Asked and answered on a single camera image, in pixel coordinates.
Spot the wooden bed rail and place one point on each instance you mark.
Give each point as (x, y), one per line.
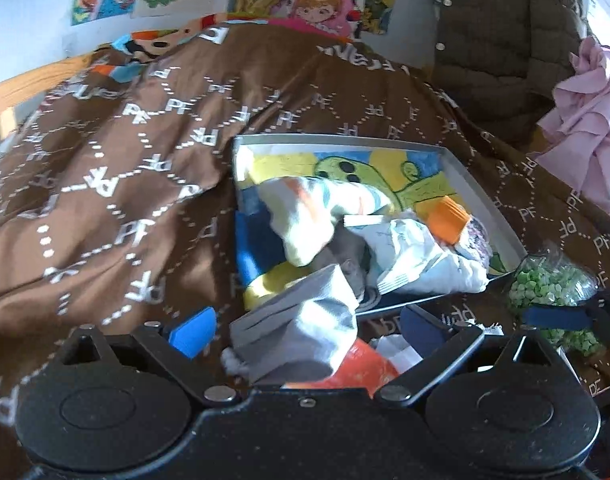
(25, 87)

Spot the pink cloth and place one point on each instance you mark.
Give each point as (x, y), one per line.
(590, 125)

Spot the orange plastic cup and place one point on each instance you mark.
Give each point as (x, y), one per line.
(447, 220)

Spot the mottled purple cloth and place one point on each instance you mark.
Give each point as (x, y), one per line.
(479, 242)

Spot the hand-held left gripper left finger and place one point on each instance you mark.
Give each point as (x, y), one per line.
(192, 334)

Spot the grey tray with cartoon print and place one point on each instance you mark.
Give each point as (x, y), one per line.
(425, 170)

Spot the brown patterned blanket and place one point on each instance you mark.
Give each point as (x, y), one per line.
(110, 185)

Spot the pink cartoon wall poster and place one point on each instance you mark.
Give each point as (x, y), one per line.
(322, 7)

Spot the orange and white packet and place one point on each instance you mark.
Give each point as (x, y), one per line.
(355, 370)

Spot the brown quilted jacket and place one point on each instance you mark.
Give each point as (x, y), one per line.
(505, 35)

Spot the striped pastel towel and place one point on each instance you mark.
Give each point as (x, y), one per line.
(305, 210)

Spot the light grey sock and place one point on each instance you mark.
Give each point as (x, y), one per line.
(305, 320)

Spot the colourful cartoon cloth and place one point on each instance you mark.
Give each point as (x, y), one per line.
(155, 45)

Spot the bag of green peas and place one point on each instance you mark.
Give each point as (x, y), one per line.
(540, 285)

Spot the white printed packet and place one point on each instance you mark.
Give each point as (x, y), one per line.
(420, 255)

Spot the dark grey sock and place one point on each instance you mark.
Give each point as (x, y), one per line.
(352, 260)

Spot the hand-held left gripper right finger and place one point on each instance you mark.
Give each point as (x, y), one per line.
(425, 330)

